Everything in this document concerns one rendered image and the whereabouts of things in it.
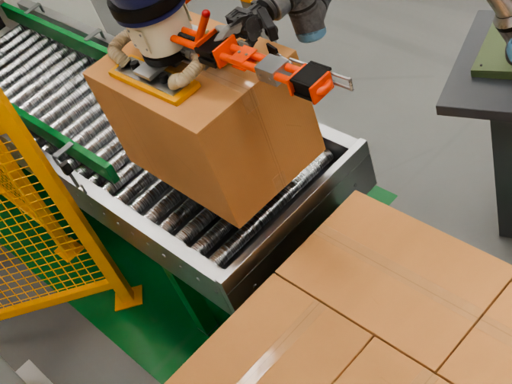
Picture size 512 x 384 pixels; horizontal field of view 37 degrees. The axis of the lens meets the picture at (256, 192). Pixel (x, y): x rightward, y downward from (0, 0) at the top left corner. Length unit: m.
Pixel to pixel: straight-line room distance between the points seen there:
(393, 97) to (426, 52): 0.35
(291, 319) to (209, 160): 0.52
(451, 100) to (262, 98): 0.61
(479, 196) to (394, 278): 0.99
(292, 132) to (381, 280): 0.51
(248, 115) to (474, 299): 0.81
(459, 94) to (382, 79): 1.36
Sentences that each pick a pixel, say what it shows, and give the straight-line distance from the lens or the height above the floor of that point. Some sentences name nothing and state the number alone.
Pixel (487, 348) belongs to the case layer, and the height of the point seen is 0.54.
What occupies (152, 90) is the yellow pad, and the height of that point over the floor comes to 1.09.
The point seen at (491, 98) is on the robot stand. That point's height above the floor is 0.75.
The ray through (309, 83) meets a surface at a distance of 1.83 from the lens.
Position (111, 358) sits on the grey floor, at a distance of 3.10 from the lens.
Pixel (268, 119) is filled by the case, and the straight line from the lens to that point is 2.23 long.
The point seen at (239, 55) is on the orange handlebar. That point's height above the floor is 1.22.
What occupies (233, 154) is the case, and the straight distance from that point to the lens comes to 2.18.
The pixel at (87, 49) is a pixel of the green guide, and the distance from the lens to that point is 3.59.
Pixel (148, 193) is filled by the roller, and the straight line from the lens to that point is 2.78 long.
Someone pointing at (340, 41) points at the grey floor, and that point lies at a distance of 4.10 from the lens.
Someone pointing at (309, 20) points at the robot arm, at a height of 1.11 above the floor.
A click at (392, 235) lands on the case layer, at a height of 0.54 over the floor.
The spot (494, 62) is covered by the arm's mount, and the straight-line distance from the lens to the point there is 2.51.
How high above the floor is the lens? 2.33
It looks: 43 degrees down
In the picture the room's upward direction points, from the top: 22 degrees counter-clockwise
